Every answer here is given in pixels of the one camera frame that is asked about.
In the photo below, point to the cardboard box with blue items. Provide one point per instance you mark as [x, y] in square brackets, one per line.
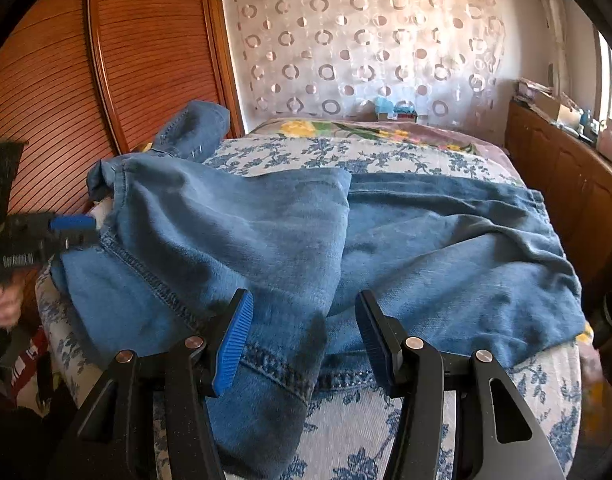
[395, 109]

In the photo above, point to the circle patterned curtain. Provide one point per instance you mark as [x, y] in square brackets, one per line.
[366, 35]

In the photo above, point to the window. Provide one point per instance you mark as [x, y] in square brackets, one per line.
[610, 80]

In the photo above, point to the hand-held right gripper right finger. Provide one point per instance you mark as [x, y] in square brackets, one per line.
[378, 350]

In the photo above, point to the open cardboard box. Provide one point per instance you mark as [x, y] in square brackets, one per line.
[546, 104]

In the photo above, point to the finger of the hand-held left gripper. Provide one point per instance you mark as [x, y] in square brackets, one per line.
[76, 241]
[73, 223]

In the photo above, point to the white blue floral bed sheet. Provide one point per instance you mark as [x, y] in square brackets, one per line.
[366, 440]

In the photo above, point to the person's left hand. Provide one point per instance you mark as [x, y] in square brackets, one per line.
[8, 302]

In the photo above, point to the white bundled side curtain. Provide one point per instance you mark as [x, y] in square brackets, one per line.
[553, 30]

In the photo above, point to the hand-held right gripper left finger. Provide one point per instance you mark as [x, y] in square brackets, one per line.
[233, 345]

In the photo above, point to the blue denim pants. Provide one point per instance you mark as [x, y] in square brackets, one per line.
[266, 240]

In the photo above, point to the red patterned cloth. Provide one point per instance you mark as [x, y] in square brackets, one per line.
[26, 365]

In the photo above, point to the wooden slatted wardrobe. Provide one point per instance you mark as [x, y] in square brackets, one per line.
[151, 50]

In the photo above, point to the dark blue folded jeans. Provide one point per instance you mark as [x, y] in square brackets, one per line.
[193, 127]

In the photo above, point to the wooden low cabinet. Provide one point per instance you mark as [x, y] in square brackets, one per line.
[560, 180]

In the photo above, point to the stack of papers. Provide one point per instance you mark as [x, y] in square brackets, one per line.
[528, 89]

